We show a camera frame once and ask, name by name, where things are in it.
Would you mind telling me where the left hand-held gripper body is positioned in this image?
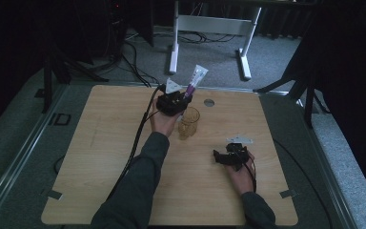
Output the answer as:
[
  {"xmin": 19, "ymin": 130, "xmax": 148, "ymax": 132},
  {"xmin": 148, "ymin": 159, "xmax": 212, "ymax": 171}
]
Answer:
[{"xmin": 156, "ymin": 77, "xmax": 193, "ymax": 116}]

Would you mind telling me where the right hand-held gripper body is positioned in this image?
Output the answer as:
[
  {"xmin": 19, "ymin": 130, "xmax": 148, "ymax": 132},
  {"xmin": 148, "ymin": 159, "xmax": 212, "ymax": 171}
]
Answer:
[{"xmin": 222, "ymin": 135, "xmax": 254, "ymax": 174}]

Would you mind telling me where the white and purple toothpaste tube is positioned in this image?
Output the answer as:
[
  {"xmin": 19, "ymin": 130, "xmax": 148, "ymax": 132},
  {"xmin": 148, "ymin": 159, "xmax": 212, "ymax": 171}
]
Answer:
[{"xmin": 183, "ymin": 64, "xmax": 210, "ymax": 99}]

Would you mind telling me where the person's left hand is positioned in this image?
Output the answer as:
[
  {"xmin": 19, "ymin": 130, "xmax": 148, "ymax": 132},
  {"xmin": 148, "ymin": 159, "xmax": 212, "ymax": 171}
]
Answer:
[{"xmin": 149, "ymin": 100, "xmax": 184, "ymax": 138}]

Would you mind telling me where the person's right hand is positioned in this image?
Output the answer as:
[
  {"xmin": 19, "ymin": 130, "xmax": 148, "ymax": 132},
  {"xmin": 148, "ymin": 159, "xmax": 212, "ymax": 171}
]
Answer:
[{"xmin": 224, "ymin": 152, "xmax": 257, "ymax": 196}]

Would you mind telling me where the grey tape strip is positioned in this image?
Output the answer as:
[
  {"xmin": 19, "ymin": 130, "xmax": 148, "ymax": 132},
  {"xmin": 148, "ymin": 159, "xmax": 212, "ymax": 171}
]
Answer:
[
  {"xmin": 278, "ymin": 188, "xmax": 298, "ymax": 199},
  {"xmin": 39, "ymin": 188, "xmax": 64, "ymax": 201}
]

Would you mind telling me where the black tripod stand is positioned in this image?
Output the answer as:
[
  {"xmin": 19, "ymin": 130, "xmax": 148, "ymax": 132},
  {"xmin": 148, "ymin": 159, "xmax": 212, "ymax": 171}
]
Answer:
[
  {"xmin": 33, "ymin": 28, "xmax": 111, "ymax": 115},
  {"xmin": 253, "ymin": 37, "xmax": 331, "ymax": 130}
]

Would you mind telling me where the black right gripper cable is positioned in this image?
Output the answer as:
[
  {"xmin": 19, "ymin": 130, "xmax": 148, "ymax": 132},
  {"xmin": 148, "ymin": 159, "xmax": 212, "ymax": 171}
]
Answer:
[{"xmin": 243, "ymin": 157, "xmax": 258, "ymax": 194}]

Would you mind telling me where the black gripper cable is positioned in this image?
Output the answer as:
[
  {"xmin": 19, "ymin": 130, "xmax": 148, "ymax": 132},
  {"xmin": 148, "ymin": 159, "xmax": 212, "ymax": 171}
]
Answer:
[
  {"xmin": 243, "ymin": 157, "xmax": 258, "ymax": 194},
  {"xmin": 106, "ymin": 83, "xmax": 168, "ymax": 202}
]

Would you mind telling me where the black floor cable bundle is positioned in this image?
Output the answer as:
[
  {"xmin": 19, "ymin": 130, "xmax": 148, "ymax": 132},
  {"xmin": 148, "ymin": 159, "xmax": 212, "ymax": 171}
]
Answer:
[{"xmin": 101, "ymin": 28, "xmax": 236, "ymax": 89}]

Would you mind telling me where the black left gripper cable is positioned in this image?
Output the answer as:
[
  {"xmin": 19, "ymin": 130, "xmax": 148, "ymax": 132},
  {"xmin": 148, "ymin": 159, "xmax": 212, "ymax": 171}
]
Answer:
[{"xmin": 106, "ymin": 83, "xmax": 168, "ymax": 202}]

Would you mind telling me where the white metal table frame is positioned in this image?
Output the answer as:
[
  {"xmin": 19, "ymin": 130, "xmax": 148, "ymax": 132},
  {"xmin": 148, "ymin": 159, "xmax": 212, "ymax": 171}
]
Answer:
[{"xmin": 168, "ymin": 0, "xmax": 263, "ymax": 81}]

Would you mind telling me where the thin black floor cable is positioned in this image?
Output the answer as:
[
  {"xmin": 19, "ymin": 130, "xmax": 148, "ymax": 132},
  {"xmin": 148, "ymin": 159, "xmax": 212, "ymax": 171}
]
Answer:
[{"xmin": 272, "ymin": 138, "xmax": 336, "ymax": 229}]

